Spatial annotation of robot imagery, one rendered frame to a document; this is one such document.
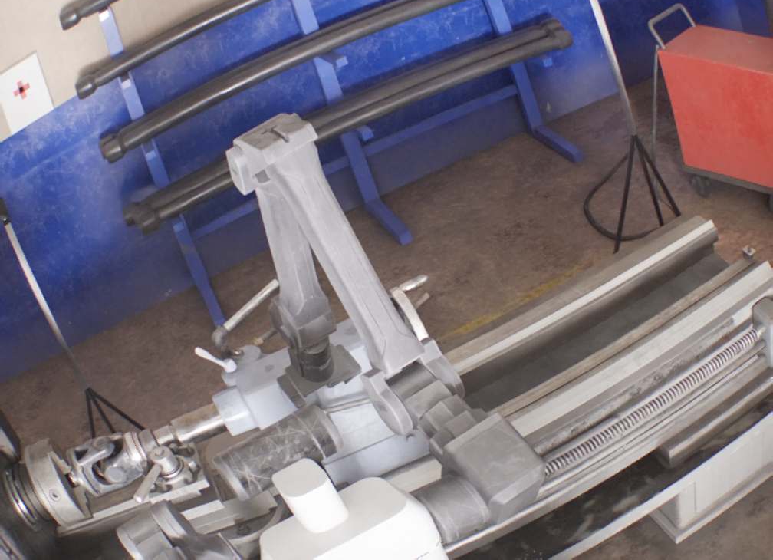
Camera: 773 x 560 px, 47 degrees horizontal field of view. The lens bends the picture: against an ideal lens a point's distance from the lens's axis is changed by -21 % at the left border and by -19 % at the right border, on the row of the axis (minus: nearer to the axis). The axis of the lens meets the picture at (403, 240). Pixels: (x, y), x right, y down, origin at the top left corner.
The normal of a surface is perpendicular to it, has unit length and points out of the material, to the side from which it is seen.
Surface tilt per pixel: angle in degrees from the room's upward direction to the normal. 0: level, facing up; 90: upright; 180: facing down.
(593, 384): 36
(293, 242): 112
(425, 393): 30
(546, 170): 0
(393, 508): 0
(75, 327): 90
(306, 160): 67
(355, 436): 62
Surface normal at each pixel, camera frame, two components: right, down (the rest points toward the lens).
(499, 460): -0.01, -0.58
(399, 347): 0.34, -0.07
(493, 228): -0.30, -0.83
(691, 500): 0.34, 0.36
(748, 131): -0.72, 0.51
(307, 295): 0.57, 0.57
